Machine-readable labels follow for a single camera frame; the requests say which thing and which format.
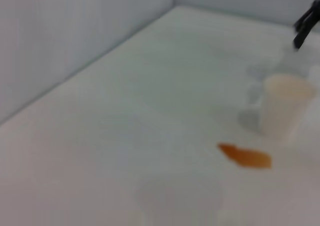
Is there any orange liquid stain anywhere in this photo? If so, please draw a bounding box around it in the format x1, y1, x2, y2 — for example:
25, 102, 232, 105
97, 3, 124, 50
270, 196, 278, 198
216, 142, 273, 170

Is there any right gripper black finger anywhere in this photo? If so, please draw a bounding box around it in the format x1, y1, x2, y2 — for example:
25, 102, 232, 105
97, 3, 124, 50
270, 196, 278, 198
292, 0, 320, 50

